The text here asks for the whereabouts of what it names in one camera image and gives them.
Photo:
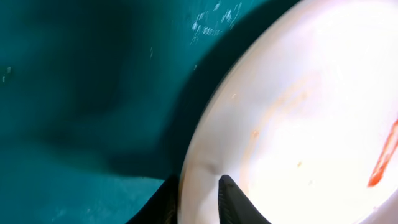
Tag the white plate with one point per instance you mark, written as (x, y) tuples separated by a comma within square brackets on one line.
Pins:
[(300, 120)]

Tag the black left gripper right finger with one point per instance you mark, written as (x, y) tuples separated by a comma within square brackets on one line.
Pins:
[(234, 207)]

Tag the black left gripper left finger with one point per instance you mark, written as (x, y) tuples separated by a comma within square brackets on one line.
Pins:
[(161, 208)]

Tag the teal plastic tray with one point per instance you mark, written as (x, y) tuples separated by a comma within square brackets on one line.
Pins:
[(100, 98)]

